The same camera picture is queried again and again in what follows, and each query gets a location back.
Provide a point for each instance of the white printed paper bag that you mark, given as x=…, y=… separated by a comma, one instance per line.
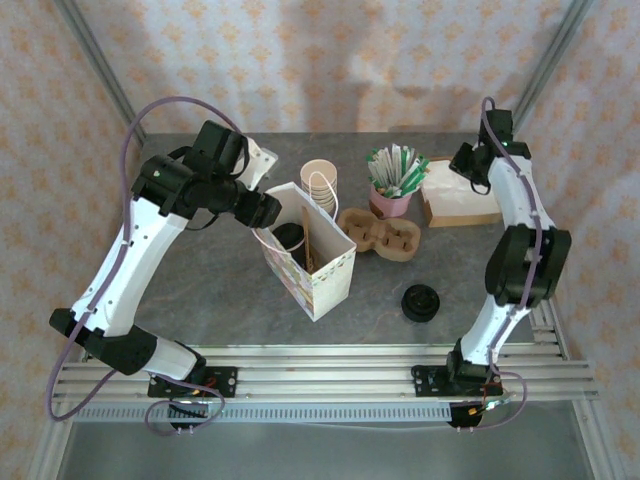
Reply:
x=330, y=280

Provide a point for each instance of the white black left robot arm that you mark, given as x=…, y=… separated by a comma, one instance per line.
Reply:
x=130, y=260

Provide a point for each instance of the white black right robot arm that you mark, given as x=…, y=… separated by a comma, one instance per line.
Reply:
x=520, y=200

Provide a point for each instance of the stack of paper cups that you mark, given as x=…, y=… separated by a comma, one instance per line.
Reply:
x=315, y=172

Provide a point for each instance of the white paper napkins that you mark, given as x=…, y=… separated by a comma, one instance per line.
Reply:
x=450, y=195

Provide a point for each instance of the cardboard cup carrier stack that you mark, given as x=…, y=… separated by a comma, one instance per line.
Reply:
x=380, y=235

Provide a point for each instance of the pink sachet holder cup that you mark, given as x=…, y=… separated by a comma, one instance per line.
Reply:
x=390, y=205

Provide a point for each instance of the aluminium frame post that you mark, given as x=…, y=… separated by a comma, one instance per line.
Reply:
x=545, y=70
x=102, y=70

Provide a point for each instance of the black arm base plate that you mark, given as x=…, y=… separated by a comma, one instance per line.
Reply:
x=225, y=382
x=430, y=380

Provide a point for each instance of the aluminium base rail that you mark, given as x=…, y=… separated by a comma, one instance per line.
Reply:
x=325, y=375

